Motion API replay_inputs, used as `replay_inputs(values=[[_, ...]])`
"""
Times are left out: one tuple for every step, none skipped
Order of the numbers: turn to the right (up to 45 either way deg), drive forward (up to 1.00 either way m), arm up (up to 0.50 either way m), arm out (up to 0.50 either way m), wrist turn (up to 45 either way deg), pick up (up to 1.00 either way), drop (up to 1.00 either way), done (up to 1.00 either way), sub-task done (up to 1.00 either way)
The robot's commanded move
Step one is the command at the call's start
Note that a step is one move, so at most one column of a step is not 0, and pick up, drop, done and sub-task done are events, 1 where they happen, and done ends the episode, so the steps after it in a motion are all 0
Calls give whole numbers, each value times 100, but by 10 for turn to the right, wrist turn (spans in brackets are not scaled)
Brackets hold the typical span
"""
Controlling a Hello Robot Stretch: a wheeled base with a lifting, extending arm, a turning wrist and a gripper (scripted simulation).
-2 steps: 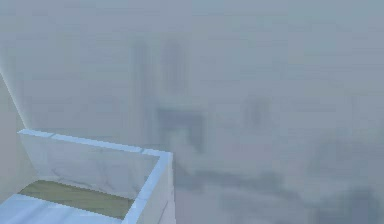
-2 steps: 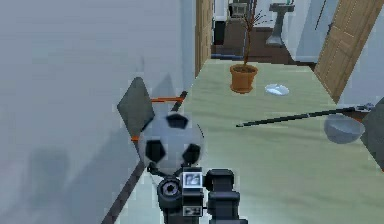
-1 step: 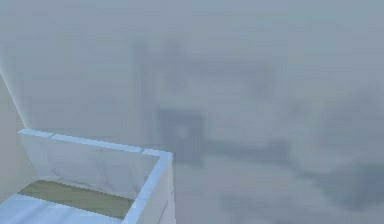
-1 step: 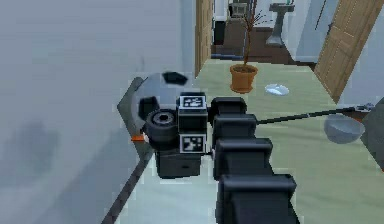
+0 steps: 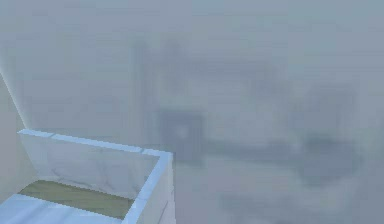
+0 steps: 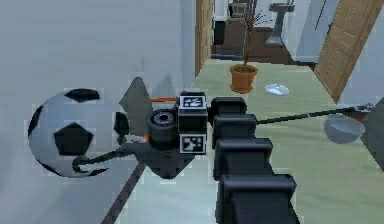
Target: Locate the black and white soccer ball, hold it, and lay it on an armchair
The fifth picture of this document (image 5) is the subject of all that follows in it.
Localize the white marble box counter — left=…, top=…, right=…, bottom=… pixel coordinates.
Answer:
left=0, top=128, right=177, bottom=224

